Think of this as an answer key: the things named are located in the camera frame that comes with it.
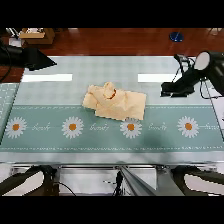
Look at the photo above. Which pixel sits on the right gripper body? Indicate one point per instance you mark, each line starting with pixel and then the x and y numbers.
pixel 180 87

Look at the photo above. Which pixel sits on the cardboard box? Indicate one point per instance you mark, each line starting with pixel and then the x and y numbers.
pixel 36 36

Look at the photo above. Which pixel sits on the blue round object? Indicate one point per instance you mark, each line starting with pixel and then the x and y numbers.
pixel 176 36

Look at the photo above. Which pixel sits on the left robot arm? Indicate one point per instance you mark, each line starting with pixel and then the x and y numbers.
pixel 20 56

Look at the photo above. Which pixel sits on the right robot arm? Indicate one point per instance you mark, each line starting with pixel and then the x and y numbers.
pixel 213 66

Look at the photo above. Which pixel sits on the silver frame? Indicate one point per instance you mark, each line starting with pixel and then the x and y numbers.
pixel 140 186

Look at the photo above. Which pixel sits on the pale yellow shirt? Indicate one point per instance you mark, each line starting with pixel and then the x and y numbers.
pixel 116 103

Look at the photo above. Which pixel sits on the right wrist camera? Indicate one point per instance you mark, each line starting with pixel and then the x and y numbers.
pixel 181 60

